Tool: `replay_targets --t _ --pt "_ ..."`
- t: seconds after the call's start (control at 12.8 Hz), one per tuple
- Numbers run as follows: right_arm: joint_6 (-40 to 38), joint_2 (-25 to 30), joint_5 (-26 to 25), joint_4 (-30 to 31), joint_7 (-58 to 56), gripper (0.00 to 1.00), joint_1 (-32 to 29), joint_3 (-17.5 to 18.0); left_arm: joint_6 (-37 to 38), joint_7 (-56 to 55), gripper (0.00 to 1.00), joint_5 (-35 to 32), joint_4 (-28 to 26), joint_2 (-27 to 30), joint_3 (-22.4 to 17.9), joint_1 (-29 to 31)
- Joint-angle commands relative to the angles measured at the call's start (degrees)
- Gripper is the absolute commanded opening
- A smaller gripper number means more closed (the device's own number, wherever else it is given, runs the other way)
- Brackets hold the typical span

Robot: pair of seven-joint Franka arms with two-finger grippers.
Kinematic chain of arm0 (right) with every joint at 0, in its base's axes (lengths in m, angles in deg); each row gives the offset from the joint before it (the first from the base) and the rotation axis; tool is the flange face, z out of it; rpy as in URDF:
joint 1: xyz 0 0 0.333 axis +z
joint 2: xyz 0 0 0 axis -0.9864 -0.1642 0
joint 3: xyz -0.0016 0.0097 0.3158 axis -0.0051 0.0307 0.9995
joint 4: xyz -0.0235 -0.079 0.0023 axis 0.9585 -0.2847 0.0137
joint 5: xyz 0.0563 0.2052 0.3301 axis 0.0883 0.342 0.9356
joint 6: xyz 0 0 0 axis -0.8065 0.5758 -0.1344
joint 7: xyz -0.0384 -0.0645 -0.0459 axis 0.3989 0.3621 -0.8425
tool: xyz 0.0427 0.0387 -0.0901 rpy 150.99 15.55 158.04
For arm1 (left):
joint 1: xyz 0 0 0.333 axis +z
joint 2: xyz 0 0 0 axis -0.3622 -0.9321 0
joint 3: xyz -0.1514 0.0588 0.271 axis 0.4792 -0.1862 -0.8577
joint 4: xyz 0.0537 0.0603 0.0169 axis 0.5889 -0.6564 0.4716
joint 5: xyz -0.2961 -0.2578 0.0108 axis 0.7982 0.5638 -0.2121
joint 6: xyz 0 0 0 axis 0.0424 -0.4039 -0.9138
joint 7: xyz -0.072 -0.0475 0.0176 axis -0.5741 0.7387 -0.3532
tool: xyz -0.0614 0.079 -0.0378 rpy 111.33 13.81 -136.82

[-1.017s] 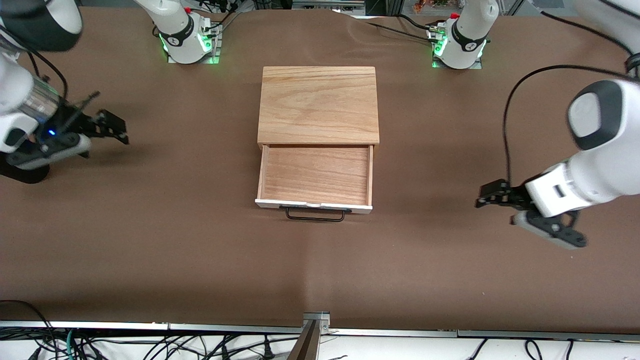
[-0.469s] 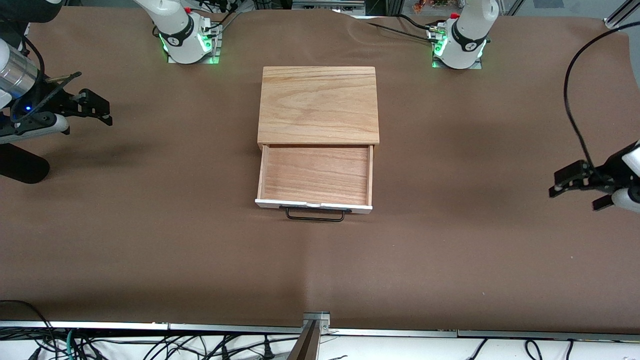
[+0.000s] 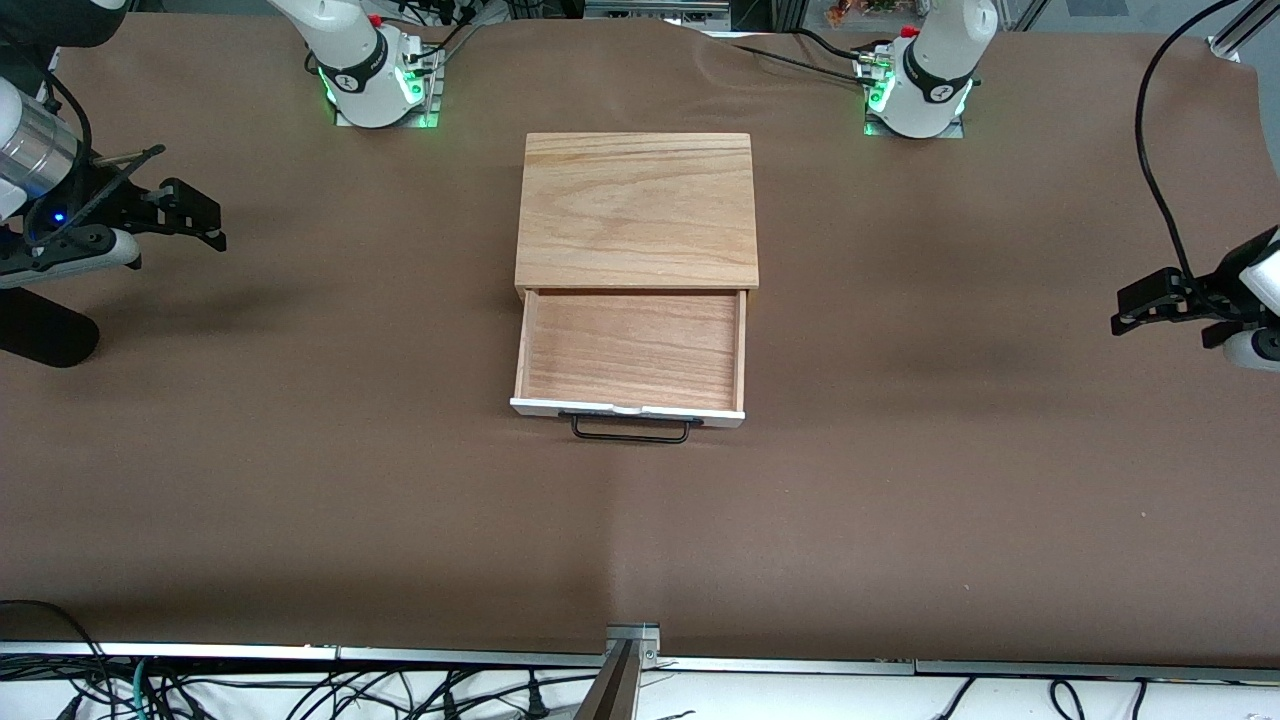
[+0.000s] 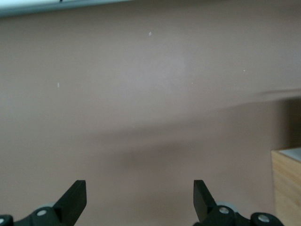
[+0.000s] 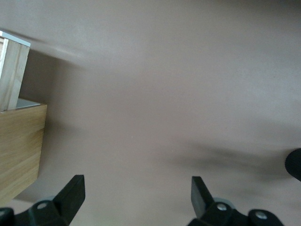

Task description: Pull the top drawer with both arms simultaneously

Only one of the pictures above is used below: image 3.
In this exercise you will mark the black cylindrical object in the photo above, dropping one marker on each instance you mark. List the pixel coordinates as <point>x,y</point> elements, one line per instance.
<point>45,330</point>

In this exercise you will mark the white-fronted wooden drawer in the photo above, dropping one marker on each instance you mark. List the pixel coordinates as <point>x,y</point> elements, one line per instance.
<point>630,350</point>

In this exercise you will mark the oak wooden drawer cabinet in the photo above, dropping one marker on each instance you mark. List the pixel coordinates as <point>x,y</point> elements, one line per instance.
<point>640,210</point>

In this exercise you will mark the aluminium frame rail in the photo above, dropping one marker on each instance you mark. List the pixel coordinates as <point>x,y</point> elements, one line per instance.
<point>1240,30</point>

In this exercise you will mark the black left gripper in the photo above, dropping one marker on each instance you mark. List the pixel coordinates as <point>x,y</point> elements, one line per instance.
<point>1203,296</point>

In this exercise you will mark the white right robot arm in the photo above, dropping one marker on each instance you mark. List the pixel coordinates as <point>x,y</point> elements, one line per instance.
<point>350,60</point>

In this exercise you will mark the aluminium profile post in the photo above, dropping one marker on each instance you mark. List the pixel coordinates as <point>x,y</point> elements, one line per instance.
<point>625,660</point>

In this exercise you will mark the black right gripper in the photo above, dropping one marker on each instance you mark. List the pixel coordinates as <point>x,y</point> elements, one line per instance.
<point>112,199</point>

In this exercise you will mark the aluminium table edge rail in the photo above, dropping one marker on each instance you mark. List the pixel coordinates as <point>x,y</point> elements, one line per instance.
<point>300,652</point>

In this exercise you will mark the brown table cover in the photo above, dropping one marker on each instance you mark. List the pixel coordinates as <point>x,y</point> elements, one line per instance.
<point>640,520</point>

